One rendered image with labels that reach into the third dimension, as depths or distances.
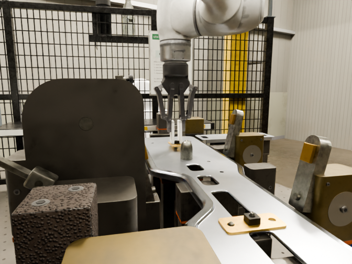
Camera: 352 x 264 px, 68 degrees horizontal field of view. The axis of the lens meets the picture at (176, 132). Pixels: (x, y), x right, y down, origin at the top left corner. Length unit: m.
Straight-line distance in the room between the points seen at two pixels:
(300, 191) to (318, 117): 5.87
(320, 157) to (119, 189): 0.32
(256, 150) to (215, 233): 0.48
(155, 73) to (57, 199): 1.15
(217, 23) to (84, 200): 0.55
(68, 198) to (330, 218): 0.41
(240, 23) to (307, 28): 5.97
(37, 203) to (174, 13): 0.62
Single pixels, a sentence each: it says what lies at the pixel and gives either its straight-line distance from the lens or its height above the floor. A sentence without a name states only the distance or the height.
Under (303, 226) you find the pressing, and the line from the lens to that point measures 0.40.
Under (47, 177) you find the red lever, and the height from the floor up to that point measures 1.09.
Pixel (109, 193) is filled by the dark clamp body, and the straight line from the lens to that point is 0.27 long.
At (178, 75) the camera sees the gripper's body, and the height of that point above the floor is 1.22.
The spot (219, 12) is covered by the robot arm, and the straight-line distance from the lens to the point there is 0.66.
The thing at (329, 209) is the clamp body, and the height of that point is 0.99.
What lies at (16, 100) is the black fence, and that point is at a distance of 1.38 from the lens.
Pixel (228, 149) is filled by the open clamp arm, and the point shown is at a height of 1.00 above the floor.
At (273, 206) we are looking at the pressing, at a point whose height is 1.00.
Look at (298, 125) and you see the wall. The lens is 6.58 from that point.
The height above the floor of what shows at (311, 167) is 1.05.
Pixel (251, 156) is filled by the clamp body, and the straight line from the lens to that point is 0.79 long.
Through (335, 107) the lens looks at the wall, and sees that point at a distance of 6.16.
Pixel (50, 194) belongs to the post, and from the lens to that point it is 0.22.
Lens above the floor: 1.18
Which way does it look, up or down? 9 degrees down
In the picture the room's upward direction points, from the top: straight up
